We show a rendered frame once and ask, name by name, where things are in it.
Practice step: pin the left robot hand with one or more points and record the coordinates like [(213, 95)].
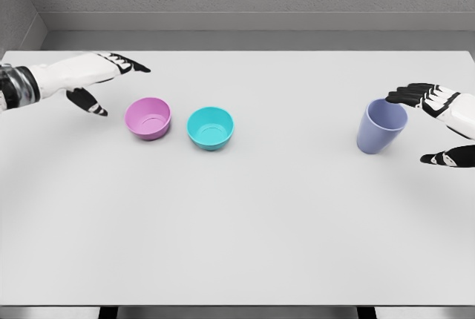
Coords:
[(89, 70)]

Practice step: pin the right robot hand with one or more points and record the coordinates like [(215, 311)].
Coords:
[(458, 109)]

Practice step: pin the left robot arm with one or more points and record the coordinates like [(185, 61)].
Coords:
[(26, 81)]

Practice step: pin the pink bowl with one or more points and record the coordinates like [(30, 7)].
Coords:
[(147, 118)]

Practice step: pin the lavender cup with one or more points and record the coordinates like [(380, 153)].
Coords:
[(378, 128)]

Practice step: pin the teal bowl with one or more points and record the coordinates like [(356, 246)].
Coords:
[(210, 128)]

